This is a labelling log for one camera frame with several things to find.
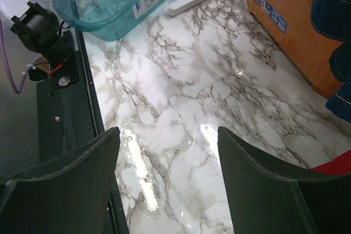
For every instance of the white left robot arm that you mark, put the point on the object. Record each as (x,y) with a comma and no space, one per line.
(37,28)

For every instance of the orange plastic basin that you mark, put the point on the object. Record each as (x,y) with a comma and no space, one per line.
(288,22)

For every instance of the clear blue plastic bin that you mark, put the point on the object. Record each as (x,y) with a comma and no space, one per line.
(108,20)

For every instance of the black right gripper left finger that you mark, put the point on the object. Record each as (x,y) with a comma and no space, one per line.
(67,194)

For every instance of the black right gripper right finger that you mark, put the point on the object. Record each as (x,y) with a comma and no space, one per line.
(268,195)

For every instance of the red skirt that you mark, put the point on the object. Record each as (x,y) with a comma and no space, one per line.
(337,167)

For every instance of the blue denim skirt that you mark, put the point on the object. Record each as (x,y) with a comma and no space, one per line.
(331,18)

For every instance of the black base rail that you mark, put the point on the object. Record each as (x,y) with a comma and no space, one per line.
(69,117)

